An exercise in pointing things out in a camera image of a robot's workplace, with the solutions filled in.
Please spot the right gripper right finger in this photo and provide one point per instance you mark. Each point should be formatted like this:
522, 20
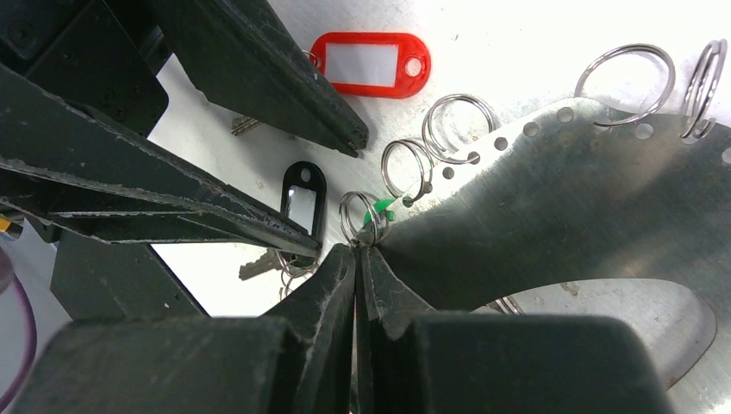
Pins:
413, 358

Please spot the red tagged key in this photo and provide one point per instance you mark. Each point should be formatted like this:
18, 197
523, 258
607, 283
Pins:
385, 65

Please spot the metal key holder ring plate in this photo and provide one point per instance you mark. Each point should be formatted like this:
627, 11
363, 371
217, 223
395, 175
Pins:
577, 191

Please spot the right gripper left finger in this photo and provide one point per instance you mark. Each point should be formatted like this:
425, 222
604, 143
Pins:
295, 358

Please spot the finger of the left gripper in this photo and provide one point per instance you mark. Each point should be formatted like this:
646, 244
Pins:
240, 56
80, 170

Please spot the green tagged key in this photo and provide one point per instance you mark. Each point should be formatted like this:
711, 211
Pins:
383, 206

